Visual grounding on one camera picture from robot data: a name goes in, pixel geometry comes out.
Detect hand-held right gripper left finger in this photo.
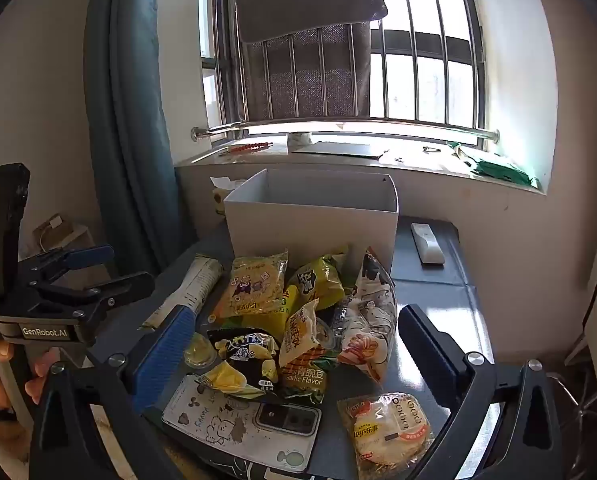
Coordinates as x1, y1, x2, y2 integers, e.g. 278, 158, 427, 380
28, 304, 199, 480

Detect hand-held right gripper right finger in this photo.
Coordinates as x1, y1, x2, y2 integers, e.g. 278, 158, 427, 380
397, 304, 567, 480

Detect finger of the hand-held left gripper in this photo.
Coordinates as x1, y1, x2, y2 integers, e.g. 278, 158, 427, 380
31, 271, 156, 343
21, 245, 115, 288

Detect clear jelly cup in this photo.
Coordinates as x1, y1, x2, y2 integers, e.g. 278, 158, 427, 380
183, 332, 219, 372
316, 316, 342, 352

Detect green white long snack packet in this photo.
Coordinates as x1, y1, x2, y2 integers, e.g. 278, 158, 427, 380
141, 254, 225, 332

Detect white illustrated snack bag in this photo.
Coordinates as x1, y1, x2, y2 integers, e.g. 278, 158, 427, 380
337, 246, 399, 387

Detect black yellow chip bag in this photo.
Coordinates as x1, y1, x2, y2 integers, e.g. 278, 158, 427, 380
196, 327, 280, 402

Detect clear round cracker packet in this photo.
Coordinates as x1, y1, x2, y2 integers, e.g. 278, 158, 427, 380
337, 391, 435, 479

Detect yellow snack pouch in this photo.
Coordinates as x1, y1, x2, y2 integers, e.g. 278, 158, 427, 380
213, 285, 302, 342

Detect yellow cartoon snack bag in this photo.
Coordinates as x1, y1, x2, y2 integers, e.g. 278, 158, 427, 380
212, 247, 290, 326

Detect cream orange snack packet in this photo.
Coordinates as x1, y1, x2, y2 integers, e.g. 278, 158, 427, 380
277, 298, 322, 367

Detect green pea snack bag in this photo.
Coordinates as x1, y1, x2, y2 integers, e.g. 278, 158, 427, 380
277, 347, 330, 407

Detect yellow green snack bag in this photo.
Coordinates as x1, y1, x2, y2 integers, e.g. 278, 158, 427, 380
286, 252, 348, 311

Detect white cardboard box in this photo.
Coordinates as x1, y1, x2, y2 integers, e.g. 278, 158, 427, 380
222, 167, 399, 273

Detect white remote control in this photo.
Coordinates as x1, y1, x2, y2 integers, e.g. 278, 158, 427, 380
410, 222, 447, 266

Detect teal curtain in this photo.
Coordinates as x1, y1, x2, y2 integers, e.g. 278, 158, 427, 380
82, 0, 180, 283

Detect yellow tissue box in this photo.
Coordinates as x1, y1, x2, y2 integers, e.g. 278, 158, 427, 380
209, 176, 250, 217

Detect red beaded skewer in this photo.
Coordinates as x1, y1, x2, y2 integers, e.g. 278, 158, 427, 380
227, 142, 273, 156

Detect green plastic packets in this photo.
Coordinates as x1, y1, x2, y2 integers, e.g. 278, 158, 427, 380
447, 141, 540, 187

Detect grey flat board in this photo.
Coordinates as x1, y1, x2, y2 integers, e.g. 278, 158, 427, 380
291, 141, 385, 160

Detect metal window grille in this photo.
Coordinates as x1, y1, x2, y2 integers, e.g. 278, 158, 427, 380
181, 0, 500, 155

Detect brown woven hanging cloth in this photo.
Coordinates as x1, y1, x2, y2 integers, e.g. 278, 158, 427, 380
242, 21, 375, 120

